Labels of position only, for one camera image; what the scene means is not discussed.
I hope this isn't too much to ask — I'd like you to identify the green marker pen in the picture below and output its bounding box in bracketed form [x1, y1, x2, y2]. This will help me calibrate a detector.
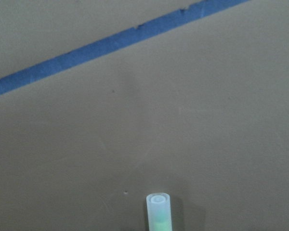
[146, 192, 172, 231]

